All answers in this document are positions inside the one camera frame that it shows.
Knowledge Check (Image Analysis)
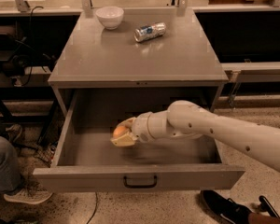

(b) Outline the white sneaker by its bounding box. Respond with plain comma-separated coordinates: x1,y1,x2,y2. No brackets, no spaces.
3,184,52,205

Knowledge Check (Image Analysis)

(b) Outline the black drawer handle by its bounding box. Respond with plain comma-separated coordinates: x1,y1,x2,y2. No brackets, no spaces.
123,175,158,189

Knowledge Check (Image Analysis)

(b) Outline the silver blue soda can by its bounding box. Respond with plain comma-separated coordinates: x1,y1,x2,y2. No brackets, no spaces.
134,22,166,43

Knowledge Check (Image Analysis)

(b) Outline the black sneaker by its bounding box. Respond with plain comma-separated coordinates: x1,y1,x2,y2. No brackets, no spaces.
201,190,251,224

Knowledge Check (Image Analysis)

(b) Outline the dark machinery on left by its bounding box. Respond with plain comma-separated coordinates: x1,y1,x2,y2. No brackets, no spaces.
0,22,56,87

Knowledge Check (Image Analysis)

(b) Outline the orange fruit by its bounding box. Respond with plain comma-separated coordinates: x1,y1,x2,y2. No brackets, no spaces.
113,126,129,138

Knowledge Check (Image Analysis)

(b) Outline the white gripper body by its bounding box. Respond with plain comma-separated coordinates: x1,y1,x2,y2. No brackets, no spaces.
132,112,154,143

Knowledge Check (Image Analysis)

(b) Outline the black chair wheel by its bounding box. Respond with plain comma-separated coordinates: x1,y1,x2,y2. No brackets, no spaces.
259,195,280,218

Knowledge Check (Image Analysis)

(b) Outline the grey metal cabinet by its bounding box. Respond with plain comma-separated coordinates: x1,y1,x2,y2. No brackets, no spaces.
49,7,228,112

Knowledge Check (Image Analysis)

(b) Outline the black cable on floor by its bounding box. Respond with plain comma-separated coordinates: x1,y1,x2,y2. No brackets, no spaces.
85,192,99,224

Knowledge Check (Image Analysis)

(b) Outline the open grey top drawer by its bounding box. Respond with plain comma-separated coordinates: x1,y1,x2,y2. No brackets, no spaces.
34,88,245,192

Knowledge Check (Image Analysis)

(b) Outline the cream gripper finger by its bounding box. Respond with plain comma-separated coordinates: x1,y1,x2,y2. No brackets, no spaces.
118,117,136,129
111,133,137,147

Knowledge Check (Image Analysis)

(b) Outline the person leg in jeans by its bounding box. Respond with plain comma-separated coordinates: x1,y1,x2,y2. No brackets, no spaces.
0,107,24,194

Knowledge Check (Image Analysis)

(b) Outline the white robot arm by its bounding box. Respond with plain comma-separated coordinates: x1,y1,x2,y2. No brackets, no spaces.
111,100,280,173

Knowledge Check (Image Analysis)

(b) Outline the white ceramic bowl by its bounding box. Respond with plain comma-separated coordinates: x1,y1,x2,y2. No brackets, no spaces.
95,7,124,30

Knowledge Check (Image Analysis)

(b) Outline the black hanging cable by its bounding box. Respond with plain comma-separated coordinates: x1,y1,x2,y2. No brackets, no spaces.
20,6,45,87

